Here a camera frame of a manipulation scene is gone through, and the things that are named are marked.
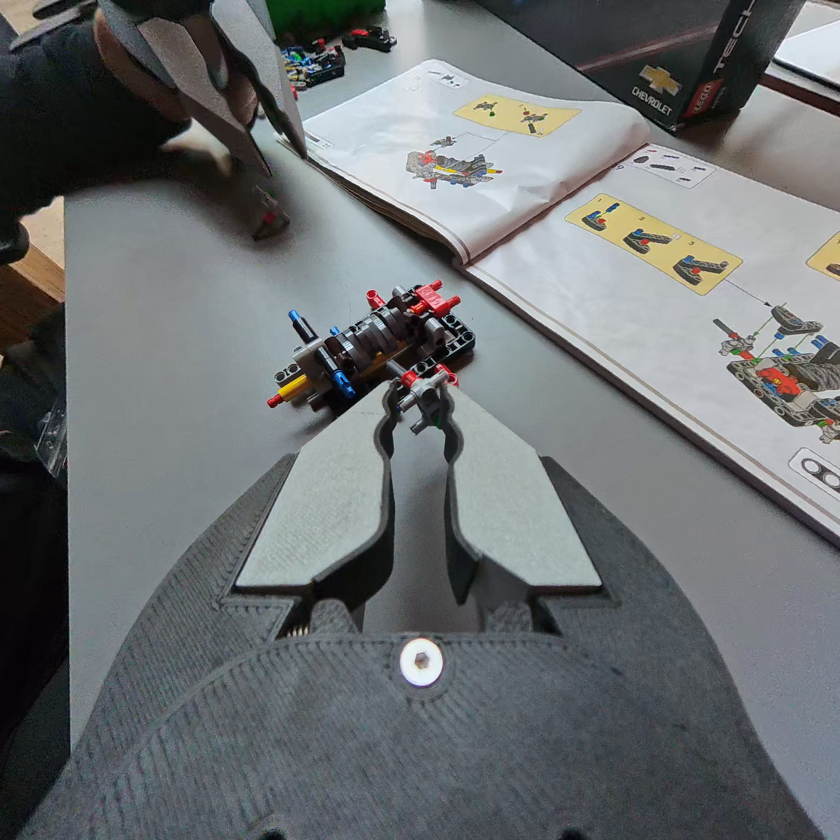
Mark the black red lego beam assembly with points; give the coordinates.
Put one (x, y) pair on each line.
(371, 38)

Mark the white side desk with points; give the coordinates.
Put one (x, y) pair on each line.
(814, 52)

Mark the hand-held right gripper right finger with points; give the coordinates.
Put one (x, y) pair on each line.
(512, 518)

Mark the pile of loose lego pieces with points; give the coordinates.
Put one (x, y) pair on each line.
(315, 65)

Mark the lego chassis frame assembly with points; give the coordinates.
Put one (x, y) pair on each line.
(374, 328)

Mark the person's left forearm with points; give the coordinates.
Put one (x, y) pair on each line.
(52, 118)

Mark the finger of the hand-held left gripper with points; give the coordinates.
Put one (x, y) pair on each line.
(262, 46)
(190, 59)

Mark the small grey lego connector assembly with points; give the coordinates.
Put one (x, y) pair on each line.
(269, 216)
(426, 394)

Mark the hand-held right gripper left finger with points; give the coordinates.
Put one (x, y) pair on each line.
(315, 518)

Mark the person's left hand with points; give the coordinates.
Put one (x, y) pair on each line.
(131, 79)

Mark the green plastic bin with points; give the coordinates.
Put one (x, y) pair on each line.
(328, 13)

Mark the dark lego set box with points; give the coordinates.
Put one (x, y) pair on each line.
(656, 52)

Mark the lego instruction booklet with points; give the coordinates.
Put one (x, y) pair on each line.
(590, 151)

